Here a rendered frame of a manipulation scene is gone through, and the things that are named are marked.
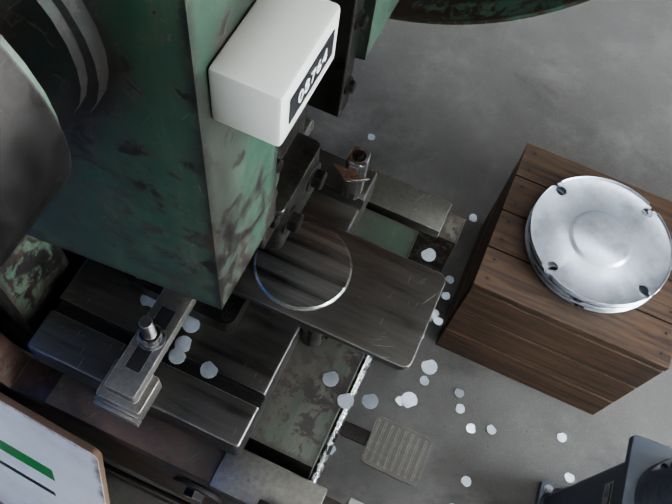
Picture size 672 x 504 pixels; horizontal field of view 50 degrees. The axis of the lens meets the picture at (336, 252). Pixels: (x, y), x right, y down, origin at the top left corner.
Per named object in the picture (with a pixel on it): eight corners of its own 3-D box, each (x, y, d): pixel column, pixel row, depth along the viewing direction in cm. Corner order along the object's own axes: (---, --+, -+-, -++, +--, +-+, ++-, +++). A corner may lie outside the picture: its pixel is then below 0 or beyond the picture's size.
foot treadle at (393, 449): (428, 445, 150) (433, 440, 145) (410, 491, 145) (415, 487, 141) (176, 328, 156) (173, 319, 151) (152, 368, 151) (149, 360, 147)
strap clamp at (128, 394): (206, 312, 95) (200, 279, 86) (138, 427, 88) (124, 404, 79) (165, 293, 96) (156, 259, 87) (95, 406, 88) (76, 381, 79)
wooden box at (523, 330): (630, 282, 184) (704, 214, 154) (593, 415, 167) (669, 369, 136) (484, 220, 189) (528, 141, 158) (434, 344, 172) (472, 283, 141)
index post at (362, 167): (364, 186, 106) (373, 149, 98) (356, 202, 105) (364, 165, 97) (347, 179, 107) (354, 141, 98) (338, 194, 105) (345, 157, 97)
